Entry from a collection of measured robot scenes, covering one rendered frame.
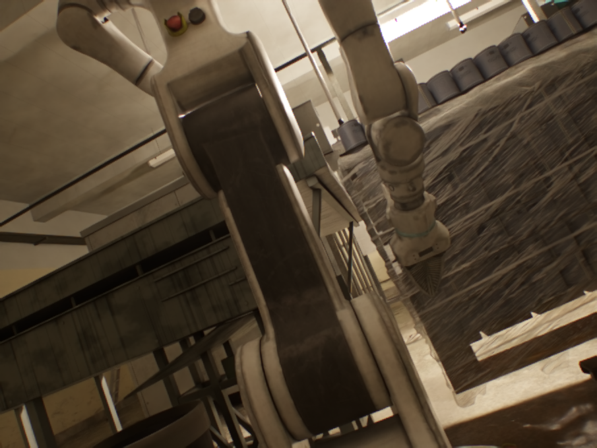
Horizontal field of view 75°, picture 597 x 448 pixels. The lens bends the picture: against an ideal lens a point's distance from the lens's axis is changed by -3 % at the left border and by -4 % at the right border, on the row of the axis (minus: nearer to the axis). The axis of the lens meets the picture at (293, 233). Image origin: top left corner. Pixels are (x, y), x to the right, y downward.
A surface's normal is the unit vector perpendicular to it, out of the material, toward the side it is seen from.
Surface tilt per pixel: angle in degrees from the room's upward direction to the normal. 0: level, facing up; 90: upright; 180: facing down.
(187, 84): 120
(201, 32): 76
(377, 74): 104
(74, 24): 132
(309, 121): 90
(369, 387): 112
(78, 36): 142
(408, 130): 128
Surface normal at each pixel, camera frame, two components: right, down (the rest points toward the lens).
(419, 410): -0.18, -0.25
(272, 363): -0.27, -0.63
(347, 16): -0.35, 0.36
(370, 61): -0.05, 0.14
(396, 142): 0.09, 0.56
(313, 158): -0.48, 0.06
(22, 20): 0.38, 0.91
